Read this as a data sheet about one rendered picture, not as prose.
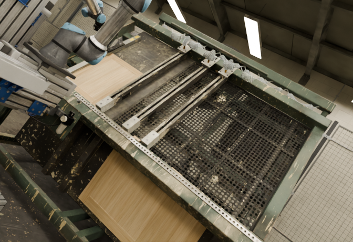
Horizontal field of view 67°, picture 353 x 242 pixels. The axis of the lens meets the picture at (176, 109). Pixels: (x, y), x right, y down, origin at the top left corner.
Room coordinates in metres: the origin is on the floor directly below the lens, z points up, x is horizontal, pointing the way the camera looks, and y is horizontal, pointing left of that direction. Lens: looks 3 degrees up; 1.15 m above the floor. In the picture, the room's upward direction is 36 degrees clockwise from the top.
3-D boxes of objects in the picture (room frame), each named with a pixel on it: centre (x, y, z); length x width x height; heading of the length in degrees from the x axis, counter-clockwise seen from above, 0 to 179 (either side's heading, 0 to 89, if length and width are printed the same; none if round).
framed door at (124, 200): (1.94, -0.20, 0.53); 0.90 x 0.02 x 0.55; 69
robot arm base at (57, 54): (1.46, 0.72, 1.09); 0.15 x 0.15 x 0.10
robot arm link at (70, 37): (1.47, 0.71, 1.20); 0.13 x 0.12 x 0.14; 119
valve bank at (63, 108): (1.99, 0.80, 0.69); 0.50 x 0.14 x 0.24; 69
